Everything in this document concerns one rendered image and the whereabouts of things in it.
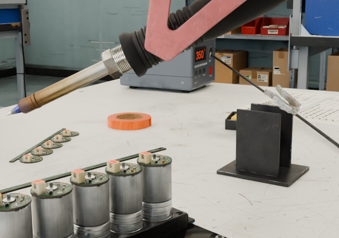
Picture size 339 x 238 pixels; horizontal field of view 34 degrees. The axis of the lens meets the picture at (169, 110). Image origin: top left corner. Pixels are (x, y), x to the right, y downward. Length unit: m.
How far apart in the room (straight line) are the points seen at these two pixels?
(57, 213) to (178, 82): 0.68
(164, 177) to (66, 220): 0.08
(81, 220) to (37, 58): 6.25
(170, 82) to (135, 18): 4.76
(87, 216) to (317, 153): 0.35
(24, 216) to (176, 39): 0.13
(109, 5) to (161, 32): 5.64
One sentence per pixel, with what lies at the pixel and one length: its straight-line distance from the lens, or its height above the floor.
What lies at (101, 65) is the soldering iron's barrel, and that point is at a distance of 0.29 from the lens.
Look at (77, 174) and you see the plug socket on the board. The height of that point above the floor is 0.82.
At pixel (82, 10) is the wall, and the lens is 6.12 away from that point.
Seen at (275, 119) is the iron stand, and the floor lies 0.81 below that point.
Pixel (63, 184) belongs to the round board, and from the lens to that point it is 0.34.
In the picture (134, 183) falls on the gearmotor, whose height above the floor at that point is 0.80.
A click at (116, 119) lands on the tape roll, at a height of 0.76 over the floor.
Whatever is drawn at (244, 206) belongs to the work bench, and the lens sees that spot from 0.48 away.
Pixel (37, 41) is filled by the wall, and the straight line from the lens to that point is 6.55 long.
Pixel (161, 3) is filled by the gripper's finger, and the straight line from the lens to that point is 0.27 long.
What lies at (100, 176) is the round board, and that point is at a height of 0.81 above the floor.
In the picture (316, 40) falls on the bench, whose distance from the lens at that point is 2.33.
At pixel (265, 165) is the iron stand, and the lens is 0.54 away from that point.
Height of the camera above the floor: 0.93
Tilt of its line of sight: 12 degrees down
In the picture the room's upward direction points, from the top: straight up
